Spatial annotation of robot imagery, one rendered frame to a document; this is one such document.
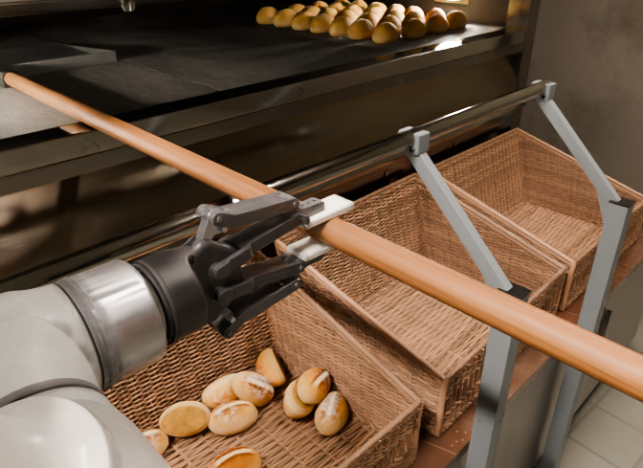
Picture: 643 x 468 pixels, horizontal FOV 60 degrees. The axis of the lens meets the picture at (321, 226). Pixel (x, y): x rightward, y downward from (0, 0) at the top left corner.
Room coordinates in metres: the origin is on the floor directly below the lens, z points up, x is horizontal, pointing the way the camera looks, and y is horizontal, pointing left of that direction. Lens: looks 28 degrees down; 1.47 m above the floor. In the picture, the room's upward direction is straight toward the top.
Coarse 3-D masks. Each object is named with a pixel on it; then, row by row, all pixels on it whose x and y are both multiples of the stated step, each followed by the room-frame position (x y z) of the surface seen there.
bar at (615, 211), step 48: (528, 96) 1.17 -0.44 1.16; (384, 144) 0.84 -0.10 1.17; (576, 144) 1.17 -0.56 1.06; (288, 192) 0.69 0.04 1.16; (432, 192) 0.87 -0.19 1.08; (144, 240) 0.54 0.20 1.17; (480, 240) 0.81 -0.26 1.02; (0, 288) 0.44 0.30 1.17; (480, 384) 0.76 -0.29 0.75; (576, 384) 1.07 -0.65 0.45; (480, 432) 0.75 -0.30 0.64
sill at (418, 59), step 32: (512, 32) 1.89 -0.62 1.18; (352, 64) 1.40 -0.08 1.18; (384, 64) 1.42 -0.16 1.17; (416, 64) 1.52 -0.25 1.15; (224, 96) 1.10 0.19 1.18; (256, 96) 1.13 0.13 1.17; (288, 96) 1.20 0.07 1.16; (64, 128) 0.90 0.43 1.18; (160, 128) 0.98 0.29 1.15; (0, 160) 0.79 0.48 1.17; (32, 160) 0.82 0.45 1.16; (64, 160) 0.85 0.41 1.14
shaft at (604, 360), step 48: (48, 96) 1.00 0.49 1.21; (144, 144) 0.75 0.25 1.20; (240, 192) 0.60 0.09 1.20; (336, 240) 0.48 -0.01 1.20; (384, 240) 0.46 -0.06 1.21; (432, 288) 0.40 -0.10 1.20; (480, 288) 0.38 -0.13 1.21; (528, 336) 0.34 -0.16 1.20; (576, 336) 0.32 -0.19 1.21; (624, 384) 0.29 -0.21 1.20
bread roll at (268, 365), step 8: (264, 352) 0.96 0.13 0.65; (272, 352) 0.96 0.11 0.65; (264, 360) 0.94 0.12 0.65; (272, 360) 0.93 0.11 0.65; (256, 368) 0.94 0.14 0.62; (264, 368) 0.92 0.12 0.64; (272, 368) 0.91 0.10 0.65; (280, 368) 0.92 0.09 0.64; (264, 376) 0.91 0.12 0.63; (272, 376) 0.90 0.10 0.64; (280, 376) 0.90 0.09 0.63; (272, 384) 0.90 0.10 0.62; (280, 384) 0.90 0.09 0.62
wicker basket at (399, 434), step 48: (192, 336) 0.91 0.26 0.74; (240, 336) 0.97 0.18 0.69; (288, 336) 0.99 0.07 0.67; (336, 336) 0.88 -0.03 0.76; (144, 384) 0.82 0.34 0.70; (192, 384) 0.87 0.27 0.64; (288, 384) 0.93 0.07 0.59; (336, 384) 0.88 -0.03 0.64; (384, 384) 0.79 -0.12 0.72; (240, 432) 0.79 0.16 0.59; (288, 432) 0.79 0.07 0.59; (384, 432) 0.67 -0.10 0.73
